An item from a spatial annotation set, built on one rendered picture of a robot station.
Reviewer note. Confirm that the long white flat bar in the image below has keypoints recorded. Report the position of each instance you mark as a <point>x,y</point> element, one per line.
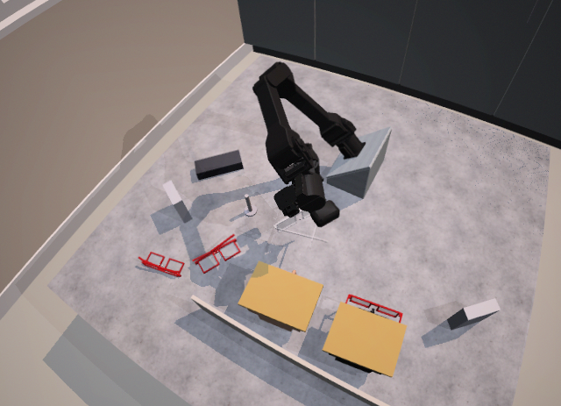
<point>319,373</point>

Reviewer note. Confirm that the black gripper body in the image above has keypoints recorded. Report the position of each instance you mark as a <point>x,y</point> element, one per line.
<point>325,215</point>

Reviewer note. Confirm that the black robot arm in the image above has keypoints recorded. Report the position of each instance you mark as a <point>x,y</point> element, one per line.
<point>285,147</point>

